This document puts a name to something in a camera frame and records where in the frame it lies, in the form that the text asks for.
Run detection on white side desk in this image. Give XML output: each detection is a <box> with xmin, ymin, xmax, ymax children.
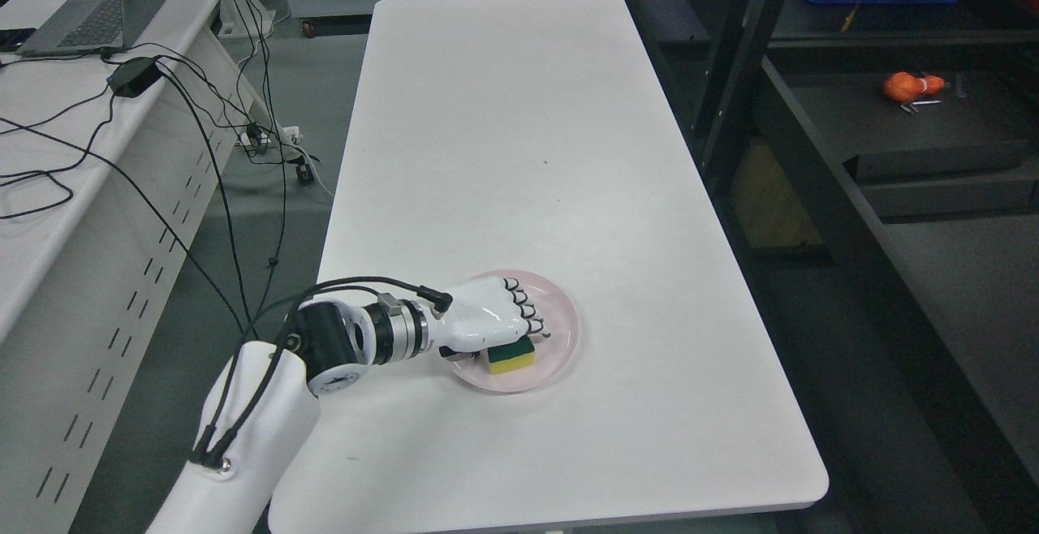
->
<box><xmin>1</xmin><ymin>0</ymin><xmax>263</xmax><ymax>533</ymax></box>

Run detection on grey laptop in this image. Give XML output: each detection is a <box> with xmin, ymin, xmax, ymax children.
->
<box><xmin>15</xmin><ymin>0</ymin><xmax>166</xmax><ymax>58</ymax></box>

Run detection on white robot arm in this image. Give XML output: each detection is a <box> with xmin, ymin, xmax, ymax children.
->
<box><xmin>148</xmin><ymin>293</ymin><xmax>438</xmax><ymax>533</ymax></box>

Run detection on green yellow sponge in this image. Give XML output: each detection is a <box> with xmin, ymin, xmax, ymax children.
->
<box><xmin>486</xmin><ymin>337</ymin><xmax>536</xmax><ymax>375</ymax></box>

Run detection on pink plate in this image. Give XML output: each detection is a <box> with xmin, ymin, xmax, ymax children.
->
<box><xmin>451</xmin><ymin>270</ymin><xmax>581</xmax><ymax>394</ymax></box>

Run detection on black metal rack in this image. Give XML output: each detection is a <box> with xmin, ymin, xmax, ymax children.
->
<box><xmin>632</xmin><ymin>0</ymin><xmax>1037</xmax><ymax>533</ymax></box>

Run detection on orange handled tool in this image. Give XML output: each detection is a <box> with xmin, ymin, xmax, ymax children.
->
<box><xmin>882</xmin><ymin>71</ymin><xmax>945</xmax><ymax>104</ymax></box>

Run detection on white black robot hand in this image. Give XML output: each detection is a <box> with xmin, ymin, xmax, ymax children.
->
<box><xmin>423</xmin><ymin>275</ymin><xmax>545</xmax><ymax>355</ymax></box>

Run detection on white power strip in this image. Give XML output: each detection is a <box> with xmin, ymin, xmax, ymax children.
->
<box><xmin>237</xmin><ymin>126</ymin><xmax>302</xmax><ymax>154</ymax></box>

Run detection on black power adapter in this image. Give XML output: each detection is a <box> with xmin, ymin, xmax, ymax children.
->
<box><xmin>106</xmin><ymin>56</ymin><xmax>162</xmax><ymax>98</ymax></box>

